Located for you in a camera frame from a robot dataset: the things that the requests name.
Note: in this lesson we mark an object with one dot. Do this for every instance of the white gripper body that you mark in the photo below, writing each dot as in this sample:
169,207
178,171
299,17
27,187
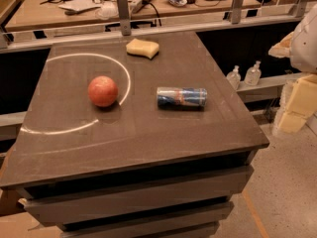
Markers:
306,47

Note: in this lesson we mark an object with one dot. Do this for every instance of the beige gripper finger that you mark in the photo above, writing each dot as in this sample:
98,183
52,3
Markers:
287,123
282,49

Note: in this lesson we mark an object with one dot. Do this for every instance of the red bull can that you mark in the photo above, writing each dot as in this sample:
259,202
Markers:
181,97

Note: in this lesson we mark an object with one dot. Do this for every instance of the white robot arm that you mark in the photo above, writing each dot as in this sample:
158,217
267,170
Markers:
303,52

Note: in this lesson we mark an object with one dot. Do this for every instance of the yellow sponge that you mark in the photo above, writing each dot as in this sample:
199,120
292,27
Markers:
142,48

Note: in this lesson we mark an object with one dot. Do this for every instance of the clear sanitizer bottle right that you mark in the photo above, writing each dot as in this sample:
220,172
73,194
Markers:
253,74

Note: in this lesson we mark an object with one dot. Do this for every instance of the clear sanitizer bottle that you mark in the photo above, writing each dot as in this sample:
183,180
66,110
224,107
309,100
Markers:
253,74
234,77

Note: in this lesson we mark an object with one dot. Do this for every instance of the clear sanitizer bottle left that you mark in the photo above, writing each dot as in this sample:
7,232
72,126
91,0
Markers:
234,77

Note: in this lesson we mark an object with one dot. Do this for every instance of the grey drawer cabinet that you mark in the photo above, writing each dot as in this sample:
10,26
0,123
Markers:
126,194

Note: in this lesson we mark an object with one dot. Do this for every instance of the grey power strip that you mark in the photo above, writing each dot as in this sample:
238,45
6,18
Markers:
137,5

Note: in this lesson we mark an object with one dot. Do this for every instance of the red apple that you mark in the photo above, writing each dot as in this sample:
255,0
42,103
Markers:
102,91

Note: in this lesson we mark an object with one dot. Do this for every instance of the white papers on desk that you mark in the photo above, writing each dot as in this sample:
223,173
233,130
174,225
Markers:
79,5

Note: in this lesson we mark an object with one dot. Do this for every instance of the wooden desk background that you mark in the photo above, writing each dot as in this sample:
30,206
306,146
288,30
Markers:
31,15

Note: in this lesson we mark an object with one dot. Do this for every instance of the metal railing frame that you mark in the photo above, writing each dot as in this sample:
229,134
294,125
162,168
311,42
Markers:
117,21

